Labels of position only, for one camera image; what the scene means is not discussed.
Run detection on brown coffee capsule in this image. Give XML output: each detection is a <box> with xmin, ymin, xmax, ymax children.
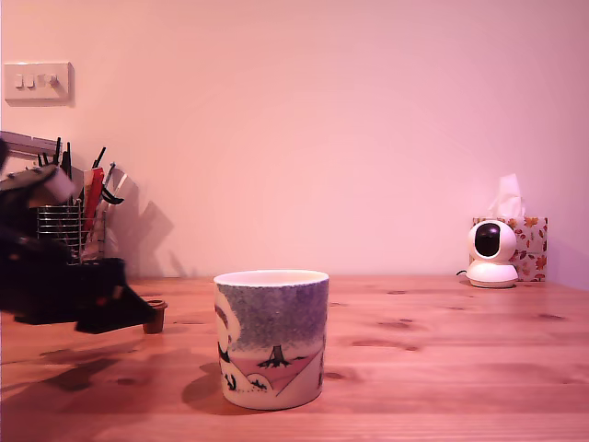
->
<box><xmin>142</xmin><ymin>298</ymin><xmax>169</xmax><ymax>334</ymax></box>

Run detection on clear plastic packet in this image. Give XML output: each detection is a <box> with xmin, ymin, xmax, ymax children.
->
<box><xmin>85</xmin><ymin>202</ymin><xmax>108</xmax><ymax>262</ymax></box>

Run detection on black and silver tongs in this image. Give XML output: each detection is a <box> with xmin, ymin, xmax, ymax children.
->
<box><xmin>101</xmin><ymin>161</ymin><xmax>126</xmax><ymax>207</ymax></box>

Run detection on red utensil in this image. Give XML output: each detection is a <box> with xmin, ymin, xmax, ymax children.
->
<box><xmin>84</xmin><ymin>168</ymin><xmax>108</xmax><ymax>231</ymax></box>

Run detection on white mug with winter print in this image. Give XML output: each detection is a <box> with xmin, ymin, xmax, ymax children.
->
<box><xmin>214</xmin><ymin>270</ymin><xmax>330</xmax><ymax>411</ymax></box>

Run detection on white tissue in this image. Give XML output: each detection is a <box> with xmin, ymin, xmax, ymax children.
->
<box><xmin>487</xmin><ymin>173</ymin><xmax>526</xmax><ymax>218</ymax></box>

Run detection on tissue box with leaf print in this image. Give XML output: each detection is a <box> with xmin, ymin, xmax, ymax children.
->
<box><xmin>472</xmin><ymin>216</ymin><xmax>549</xmax><ymax>283</ymax></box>

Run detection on wire utensil rack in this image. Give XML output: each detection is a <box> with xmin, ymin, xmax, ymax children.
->
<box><xmin>36</xmin><ymin>204</ymin><xmax>109</xmax><ymax>266</ymax></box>

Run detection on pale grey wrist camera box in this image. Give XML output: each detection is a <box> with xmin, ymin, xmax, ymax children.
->
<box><xmin>0</xmin><ymin>165</ymin><xmax>78</xmax><ymax>204</ymax></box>

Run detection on grey metal wall rail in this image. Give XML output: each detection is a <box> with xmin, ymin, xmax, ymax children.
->
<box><xmin>0</xmin><ymin>130</ymin><xmax>62</xmax><ymax>161</ymax></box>

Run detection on white light switch plate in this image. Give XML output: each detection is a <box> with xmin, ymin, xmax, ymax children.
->
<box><xmin>4</xmin><ymin>61</ymin><xmax>75</xmax><ymax>108</ymax></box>

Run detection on small white round camera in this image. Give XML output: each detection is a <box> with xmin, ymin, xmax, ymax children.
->
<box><xmin>467</xmin><ymin>219</ymin><xmax>520</xmax><ymax>290</ymax></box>

